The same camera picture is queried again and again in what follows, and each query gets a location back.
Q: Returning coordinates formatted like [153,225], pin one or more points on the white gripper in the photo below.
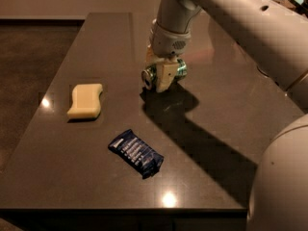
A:
[167,43]

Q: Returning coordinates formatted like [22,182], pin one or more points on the green soda can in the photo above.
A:
[148,75]

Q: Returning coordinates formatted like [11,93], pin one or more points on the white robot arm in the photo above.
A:
[275,38]

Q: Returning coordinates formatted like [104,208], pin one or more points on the yellow sponge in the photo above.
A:
[85,101]

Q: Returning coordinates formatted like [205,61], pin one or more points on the dark blue snack wrapper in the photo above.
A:
[137,153]

